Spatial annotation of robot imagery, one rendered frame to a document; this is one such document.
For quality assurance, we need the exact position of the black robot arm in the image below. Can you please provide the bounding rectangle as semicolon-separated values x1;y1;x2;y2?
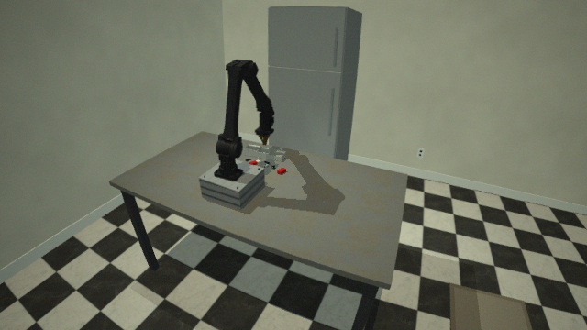
214;60;274;182

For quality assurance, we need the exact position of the grey three-compartment bin rack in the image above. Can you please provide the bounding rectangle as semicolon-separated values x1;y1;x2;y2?
244;144;286;162

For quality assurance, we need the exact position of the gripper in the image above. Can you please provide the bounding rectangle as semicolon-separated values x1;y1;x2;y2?
255;122;274;145

